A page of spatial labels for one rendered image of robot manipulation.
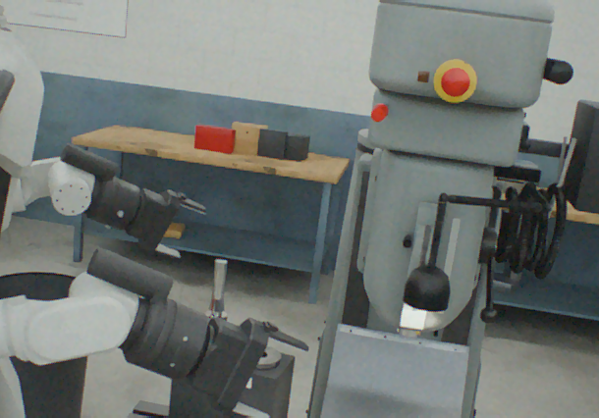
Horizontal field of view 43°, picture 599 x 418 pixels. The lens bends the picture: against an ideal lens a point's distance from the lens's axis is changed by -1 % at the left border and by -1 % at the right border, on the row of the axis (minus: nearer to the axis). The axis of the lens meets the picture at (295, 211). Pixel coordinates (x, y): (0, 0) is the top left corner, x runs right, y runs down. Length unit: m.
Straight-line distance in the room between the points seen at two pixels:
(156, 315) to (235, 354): 0.11
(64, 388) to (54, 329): 2.39
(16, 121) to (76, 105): 5.21
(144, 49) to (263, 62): 0.92
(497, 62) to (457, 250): 0.35
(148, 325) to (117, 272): 0.07
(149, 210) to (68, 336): 0.59
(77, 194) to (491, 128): 0.69
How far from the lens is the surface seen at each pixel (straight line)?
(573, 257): 5.85
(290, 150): 5.20
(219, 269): 1.51
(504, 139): 1.24
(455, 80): 1.08
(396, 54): 1.13
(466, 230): 1.31
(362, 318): 1.84
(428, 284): 1.19
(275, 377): 1.49
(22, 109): 0.99
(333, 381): 1.85
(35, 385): 3.21
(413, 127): 1.23
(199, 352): 0.91
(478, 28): 1.13
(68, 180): 1.34
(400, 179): 1.28
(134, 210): 1.40
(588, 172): 1.60
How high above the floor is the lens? 1.82
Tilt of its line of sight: 14 degrees down
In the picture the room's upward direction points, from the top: 7 degrees clockwise
